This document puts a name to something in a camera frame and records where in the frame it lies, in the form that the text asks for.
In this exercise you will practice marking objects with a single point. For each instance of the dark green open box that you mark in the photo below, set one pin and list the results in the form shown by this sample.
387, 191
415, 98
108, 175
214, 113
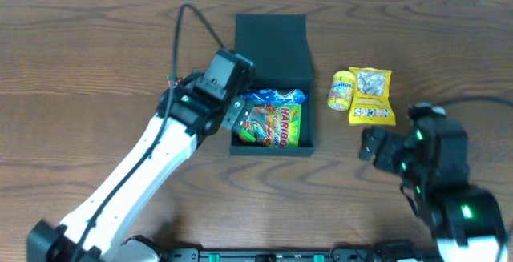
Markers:
278, 46

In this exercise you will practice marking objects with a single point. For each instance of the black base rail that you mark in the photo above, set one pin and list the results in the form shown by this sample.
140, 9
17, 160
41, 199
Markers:
391, 250

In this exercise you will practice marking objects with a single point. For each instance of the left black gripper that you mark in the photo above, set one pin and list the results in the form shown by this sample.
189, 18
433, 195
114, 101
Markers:
235, 114

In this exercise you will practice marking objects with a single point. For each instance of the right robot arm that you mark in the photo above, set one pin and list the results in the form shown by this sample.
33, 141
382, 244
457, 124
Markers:
465, 220

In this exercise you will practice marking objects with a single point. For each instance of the yellow Mentos bottle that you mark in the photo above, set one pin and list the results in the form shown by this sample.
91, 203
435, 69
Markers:
341, 90

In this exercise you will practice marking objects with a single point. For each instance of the yellow Hacks candy bag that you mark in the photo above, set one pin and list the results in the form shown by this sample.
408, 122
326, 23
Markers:
370, 104

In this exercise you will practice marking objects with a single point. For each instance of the blue Oreo cookie pack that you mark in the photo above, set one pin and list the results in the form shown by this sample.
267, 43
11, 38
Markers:
275, 96

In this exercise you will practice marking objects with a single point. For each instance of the green Haribo gummy bag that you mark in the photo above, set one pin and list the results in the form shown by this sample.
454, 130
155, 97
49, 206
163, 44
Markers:
273, 125

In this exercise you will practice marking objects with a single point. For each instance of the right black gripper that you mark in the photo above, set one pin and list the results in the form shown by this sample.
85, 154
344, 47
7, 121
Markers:
377, 146

